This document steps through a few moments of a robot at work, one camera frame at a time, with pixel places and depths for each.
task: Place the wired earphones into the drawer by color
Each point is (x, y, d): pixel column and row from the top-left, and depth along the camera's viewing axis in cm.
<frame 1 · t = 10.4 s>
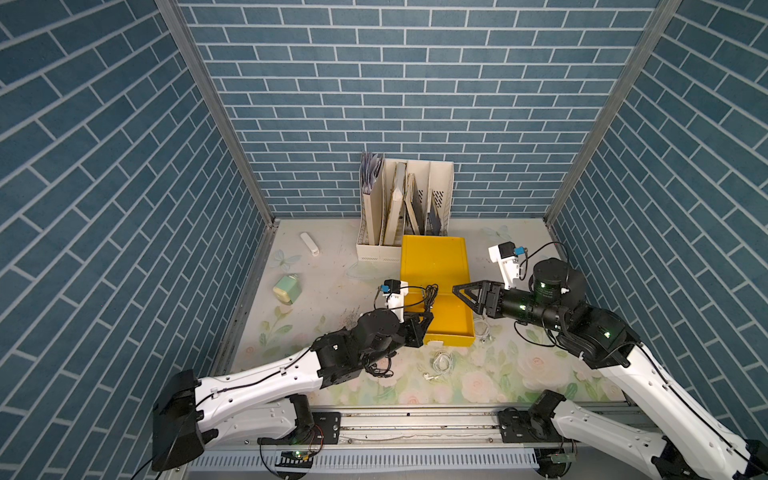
left hand: (443, 323, 67), fingers closed
right hand: (462, 292, 61), fingers open
yellow drawer cabinet: (440, 260, 82), point 23 cm above the table
yellow top drawer: (452, 322, 77), point 17 cm above the table
white file organizer: (401, 198, 95), point 25 cm above the table
white rectangular small device: (310, 245, 111), point 3 cm above the table
mint green small box: (288, 288, 94), point 7 cm above the table
white earphones center front: (441, 363, 86), on the table
white earphones right: (482, 329, 93), on the table
black earphones left coil: (429, 294, 72), point 26 cm above the table

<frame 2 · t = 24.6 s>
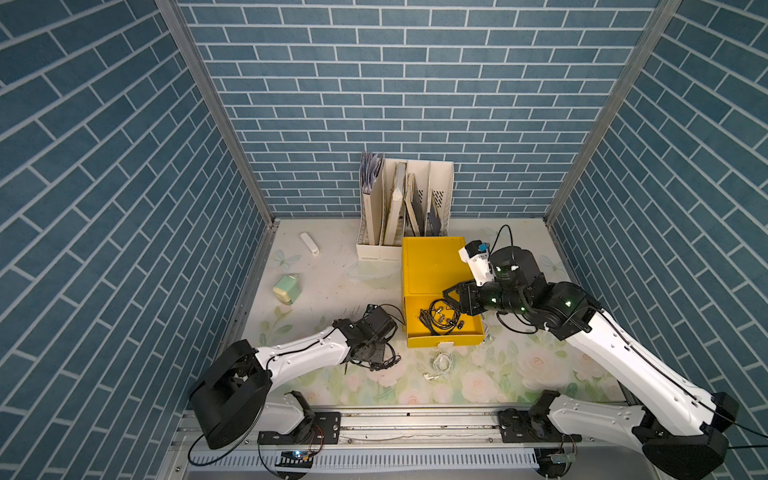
left hand: (382, 353, 85), fingers closed
right hand: (452, 292, 68), fingers open
black earphones left coil: (426, 318, 77), point 17 cm above the table
black earphones right: (446, 316, 78), point 16 cm above the table
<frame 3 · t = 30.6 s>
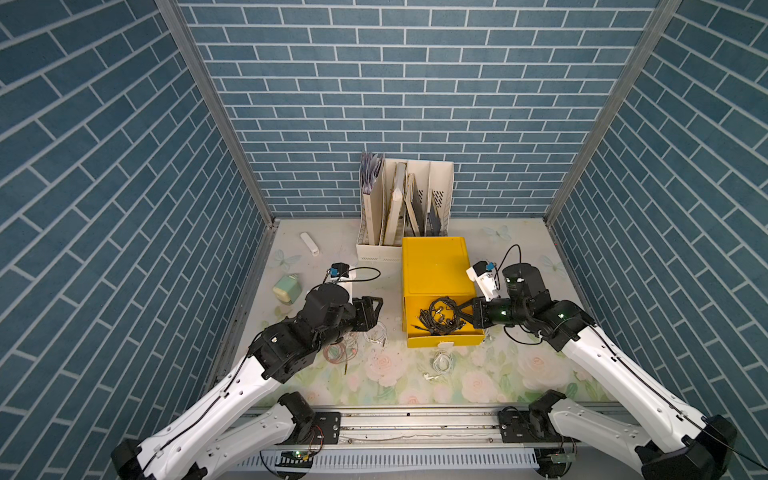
left hand: (385, 304, 68), fingers open
right hand: (458, 311, 72), fingers closed
white earphones near left: (378, 334, 92), on the table
pink earphones: (341, 352, 88), on the table
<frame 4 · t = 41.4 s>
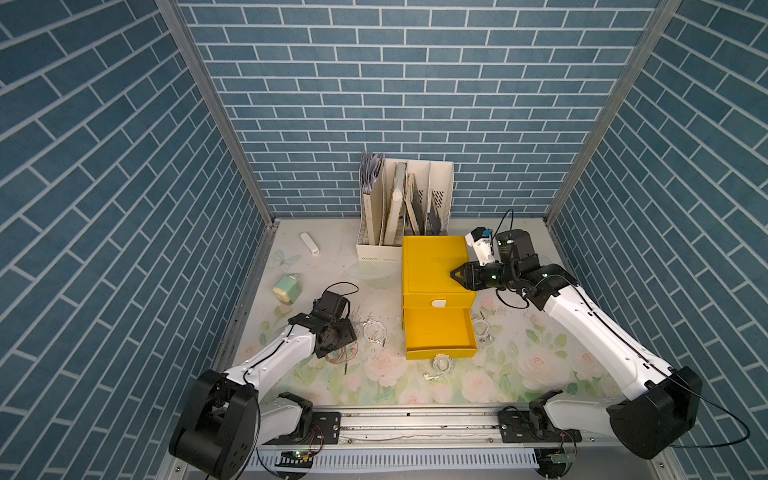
left hand: (351, 338, 87), fingers open
right hand: (459, 273, 77), fingers open
yellow middle drawer: (432, 332, 82), point 10 cm above the table
